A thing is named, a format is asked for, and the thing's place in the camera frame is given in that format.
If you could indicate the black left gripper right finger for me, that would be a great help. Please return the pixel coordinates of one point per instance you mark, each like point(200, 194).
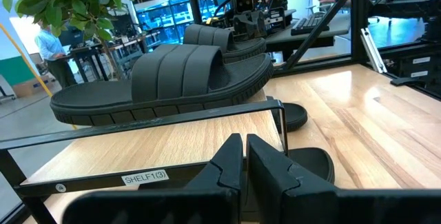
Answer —
point(293, 206)

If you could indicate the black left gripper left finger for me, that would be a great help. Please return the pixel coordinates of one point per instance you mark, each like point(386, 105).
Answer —
point(206, 203)

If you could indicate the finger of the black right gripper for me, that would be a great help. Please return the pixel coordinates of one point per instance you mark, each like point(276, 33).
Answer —
point(256, 29)
point(244, 29)

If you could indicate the black slide sandal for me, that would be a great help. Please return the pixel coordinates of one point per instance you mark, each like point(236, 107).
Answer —
point(296, 115)
point(313, 162)
point(206, 36)
point(103, 96)

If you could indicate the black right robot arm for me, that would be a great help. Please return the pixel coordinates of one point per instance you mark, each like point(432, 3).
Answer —
point(275, 19)

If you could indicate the black keyboard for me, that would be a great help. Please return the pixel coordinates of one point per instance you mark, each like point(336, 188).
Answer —
point(308, 24)

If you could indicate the grey desk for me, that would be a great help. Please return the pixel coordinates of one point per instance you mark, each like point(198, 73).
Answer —
point(337, 27)

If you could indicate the black equipment stand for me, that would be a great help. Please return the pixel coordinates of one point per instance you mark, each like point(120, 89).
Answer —
point(403, 5)

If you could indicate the green potted plant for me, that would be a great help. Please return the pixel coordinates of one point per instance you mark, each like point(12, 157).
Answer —
point(69, 0)

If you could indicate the cardboard box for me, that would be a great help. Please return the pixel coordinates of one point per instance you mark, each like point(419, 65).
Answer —
point(31, 88)

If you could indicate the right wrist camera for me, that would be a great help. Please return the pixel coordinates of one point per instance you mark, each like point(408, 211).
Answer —
point(244, 1)

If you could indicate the wooden shelf with black frame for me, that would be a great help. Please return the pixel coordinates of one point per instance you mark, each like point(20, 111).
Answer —
point(155, 141)

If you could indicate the silver metal bracket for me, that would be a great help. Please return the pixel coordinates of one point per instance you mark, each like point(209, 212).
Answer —
point(373, 51)

